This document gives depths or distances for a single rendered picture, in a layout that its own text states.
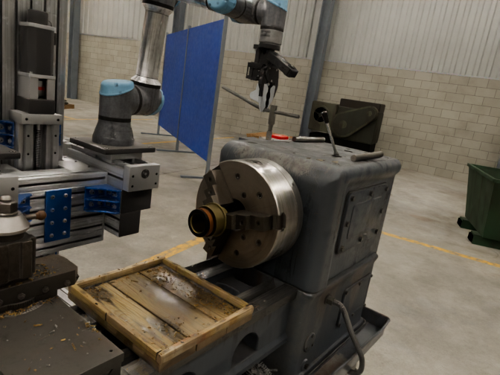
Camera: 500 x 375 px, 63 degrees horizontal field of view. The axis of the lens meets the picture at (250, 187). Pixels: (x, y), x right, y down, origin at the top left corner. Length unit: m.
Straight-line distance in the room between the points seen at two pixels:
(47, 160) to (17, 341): 0.86
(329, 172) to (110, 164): 0.78
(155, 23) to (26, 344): 1.19
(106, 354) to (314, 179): 0.71
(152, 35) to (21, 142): 0.60
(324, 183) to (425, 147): 9.84
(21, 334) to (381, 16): 11.10
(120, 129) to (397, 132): 9.84
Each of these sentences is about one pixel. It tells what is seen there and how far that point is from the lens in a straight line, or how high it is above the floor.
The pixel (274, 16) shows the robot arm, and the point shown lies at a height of 1.66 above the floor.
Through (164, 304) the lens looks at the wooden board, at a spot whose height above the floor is 0.89.
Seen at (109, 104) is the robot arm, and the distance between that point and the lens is 1.55.
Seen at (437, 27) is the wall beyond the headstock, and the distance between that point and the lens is 11.19.
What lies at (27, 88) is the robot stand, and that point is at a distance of 1.51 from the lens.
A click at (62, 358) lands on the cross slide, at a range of 0.78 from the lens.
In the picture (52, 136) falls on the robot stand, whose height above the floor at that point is 1.18.
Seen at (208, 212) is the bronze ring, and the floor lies 1.11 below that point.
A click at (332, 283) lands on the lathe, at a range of 1.38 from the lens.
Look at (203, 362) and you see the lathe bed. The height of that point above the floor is 0.79.
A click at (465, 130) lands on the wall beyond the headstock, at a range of 10.91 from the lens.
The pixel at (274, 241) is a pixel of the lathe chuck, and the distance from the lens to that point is 1.09.
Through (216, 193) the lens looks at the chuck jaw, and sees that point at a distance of 1.12.
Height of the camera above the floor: 1.44
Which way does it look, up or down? 14 degrees down
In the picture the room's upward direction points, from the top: 9 degrees clockwise
